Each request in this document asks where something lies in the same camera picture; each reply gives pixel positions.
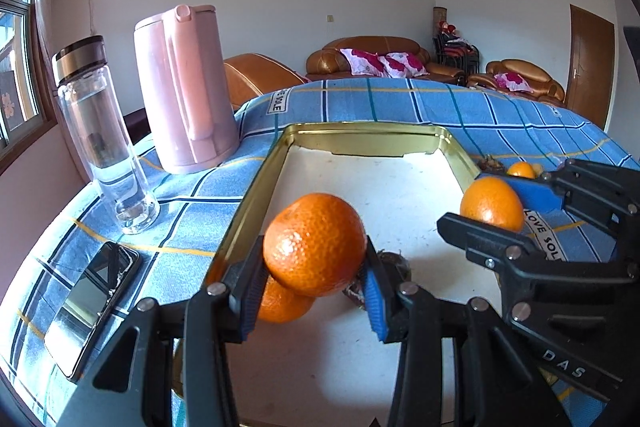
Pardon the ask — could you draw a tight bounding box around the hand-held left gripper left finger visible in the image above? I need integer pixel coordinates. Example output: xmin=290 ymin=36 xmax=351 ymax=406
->
xmin=65 ymin=234 xmax=271 ymax=427

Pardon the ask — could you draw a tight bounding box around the black smartphone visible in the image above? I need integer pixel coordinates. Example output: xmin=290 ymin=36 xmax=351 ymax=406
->
xmin=44 ymin=241 xmax=142 ymax=382

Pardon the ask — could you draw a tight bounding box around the large bumpy mandarin orange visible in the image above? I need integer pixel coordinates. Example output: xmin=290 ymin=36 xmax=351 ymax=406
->
xmin=257 ymin=277 xmax=316 ymax=324
xmin=262 ymin=193 xmax=368 ymax=298

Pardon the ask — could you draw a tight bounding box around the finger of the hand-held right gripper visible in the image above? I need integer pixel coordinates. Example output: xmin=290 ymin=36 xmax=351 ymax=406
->
xmin=477 ymin=158 xmax=640 ymax=253
xmin=437 ymin=212 xmax=629 ymax=281

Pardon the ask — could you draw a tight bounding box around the gold metal tin tray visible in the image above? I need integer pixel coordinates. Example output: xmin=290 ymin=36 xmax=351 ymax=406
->
xmin=170 ymin=122 xmax=506 ymax=427

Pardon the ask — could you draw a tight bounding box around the pink electric kettle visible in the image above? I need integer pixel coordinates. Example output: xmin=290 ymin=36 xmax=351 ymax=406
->
xmin=133 ymin=4 xmax=241 ymax=175

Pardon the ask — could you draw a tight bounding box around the brown wooden door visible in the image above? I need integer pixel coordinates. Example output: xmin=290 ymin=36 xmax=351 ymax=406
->
xmin=565 ymin=4 xmax=616 ymax=130

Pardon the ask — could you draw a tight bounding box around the brown leather three-seat sofa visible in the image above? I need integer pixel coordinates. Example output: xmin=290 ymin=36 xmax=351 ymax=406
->
xmin=306 ymin=36 xmax=468 ymax=85

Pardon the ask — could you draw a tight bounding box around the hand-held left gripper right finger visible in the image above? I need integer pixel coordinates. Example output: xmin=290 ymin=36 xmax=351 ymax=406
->
xmin=357 ymin=234 xmax=571 ymax=427

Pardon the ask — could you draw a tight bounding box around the stack of dark chairs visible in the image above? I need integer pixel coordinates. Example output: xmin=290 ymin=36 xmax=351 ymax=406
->
xmin=432 ymin=32 xmax=481 ymax=82

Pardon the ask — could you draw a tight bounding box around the brown leather armchair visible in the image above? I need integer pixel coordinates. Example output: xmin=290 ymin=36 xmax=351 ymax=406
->
xmin=467 ymin=59 xmax=566 ymax=108
xmin=222 ymin=53 xmax=313 ymax=110

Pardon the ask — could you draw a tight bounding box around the pink floral pillow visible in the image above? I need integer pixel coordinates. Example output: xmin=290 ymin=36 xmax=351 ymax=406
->
xmin=494 ymin=72 xmax=531 ymax=92
xmin=382 ymin=52 xmax=428 ymax=78
xmin=340 ymin=48 xmax=391 ymax=76

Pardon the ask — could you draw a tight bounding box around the clear glass water bottle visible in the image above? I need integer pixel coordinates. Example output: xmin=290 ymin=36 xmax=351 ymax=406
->
xmin=52 ymin=35 xmax=162 ymax=235

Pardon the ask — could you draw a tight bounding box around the blue plaid tablecloth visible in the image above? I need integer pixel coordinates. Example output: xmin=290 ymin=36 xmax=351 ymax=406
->
xmin=0 ymin=79 xmax=640 ymax=427

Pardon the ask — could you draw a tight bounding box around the large framed window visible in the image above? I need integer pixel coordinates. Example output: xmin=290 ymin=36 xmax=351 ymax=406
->
xmin=0 ymin=0 xmax=58 ymax=168

